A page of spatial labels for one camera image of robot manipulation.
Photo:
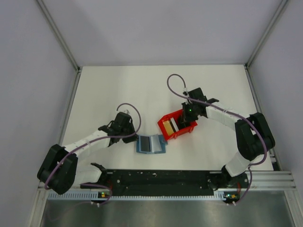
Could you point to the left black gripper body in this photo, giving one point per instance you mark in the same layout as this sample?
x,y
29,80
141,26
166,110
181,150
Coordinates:
x,y
129,129

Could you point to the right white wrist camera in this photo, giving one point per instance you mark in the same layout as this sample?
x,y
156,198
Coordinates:
x,y
185,92

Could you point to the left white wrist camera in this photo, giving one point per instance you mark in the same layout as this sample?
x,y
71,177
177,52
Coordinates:
x,y
126,112

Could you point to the red plastic bin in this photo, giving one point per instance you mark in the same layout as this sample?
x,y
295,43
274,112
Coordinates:
x,y
175,115

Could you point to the black credit card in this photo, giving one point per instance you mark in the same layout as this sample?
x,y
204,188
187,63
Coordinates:
x,y
145,144

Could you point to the blue leather card holder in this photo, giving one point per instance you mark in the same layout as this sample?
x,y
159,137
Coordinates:
x,y
157,142

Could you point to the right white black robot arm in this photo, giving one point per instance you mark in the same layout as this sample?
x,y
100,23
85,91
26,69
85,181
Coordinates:
x,y
253,135

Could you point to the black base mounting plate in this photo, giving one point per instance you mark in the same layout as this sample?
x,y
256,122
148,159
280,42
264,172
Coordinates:
x,y
169,182

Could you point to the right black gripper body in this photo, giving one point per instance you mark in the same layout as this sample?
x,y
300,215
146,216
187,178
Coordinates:
x,y
194,114

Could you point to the grey slotted cable duct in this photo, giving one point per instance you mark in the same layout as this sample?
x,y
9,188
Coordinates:
x,y
102,196

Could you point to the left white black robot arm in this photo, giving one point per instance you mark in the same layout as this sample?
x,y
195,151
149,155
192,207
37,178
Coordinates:
x,y
60,169

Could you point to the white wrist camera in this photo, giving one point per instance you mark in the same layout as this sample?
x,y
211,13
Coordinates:
x,y
126,112
185,92

